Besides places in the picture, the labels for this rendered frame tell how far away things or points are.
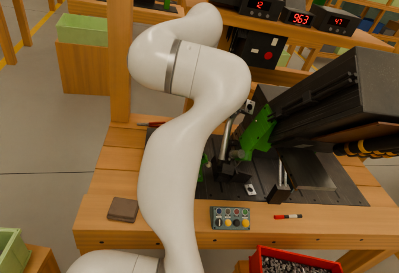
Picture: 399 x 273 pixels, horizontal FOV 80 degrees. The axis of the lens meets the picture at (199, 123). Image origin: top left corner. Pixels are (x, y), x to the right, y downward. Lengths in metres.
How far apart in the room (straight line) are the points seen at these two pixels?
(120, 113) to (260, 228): 0.86
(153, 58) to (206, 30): 0.14
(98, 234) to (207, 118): 0.70
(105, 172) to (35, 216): 1.08
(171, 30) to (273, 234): 0.86
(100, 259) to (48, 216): 1.66
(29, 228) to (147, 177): 1.73
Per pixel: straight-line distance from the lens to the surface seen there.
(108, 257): 0.44
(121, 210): 0.94
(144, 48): 0.42
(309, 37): 1.09
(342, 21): 1.17
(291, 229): 1.11
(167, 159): 0.37
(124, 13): 1.08
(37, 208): 2.15
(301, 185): 0.94
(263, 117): 0.97
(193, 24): 0.49
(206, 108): 0.38
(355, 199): 1.44
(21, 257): 1.02
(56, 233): 2.01
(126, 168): 1.11
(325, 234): 1.19
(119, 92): 1.23
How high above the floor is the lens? 1.73
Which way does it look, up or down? 37 degrees down
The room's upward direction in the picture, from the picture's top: 15 degrees clockwise
